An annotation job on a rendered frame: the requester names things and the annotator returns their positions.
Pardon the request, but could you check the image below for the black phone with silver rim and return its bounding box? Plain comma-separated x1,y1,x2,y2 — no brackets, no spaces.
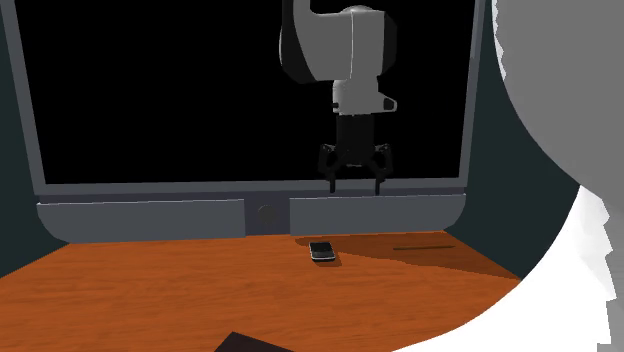
308,241,338,264

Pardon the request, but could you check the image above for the thin dark pen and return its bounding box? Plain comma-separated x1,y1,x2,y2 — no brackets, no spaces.
391,245,457,252

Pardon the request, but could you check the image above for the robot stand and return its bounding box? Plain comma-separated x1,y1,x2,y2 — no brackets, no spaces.
213,331,297,352

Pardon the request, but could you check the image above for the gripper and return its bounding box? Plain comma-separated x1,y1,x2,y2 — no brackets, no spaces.
318,113,395,197

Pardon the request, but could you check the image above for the large grey-framed black screen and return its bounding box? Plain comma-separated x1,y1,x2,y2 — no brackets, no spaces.
0,0,488,245

